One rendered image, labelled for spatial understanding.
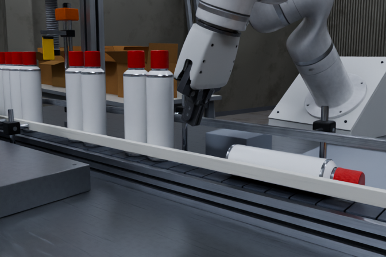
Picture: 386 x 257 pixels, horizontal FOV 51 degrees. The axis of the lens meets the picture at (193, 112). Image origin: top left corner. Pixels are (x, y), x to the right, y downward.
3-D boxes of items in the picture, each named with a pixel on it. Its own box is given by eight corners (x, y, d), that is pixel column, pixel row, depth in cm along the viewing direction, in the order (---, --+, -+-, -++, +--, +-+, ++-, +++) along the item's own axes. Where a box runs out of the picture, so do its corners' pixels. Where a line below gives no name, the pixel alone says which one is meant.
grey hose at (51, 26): (44, 55, 115) (40, -22, 112) (56, 55, 118) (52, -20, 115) (51, 55, 113) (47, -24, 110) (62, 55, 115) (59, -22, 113)
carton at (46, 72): (28, 84, 424) (26, 47, 419) (69, 82, 453) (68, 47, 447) (42, 86, 394) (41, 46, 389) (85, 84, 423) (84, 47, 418)
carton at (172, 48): (100, 97, 288) (98, 43, 283) (155, 92, 323) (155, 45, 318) (135, 102, 259) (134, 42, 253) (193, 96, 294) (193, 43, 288)
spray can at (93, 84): (78, 144, 90) (74, 50, 87) (97, 140, 94) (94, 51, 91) (92, 148, 87) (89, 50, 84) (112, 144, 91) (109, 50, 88)
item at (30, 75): (18, 131, 107) (14, 51, 104) (37, 128, 111) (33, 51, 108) (29, 133, 103) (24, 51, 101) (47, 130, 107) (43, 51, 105)
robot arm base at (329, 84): (294, 113, 131) (269, 71, 122) (326, 73, 137) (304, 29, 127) (345, 124, 116) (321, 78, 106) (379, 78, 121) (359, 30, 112)
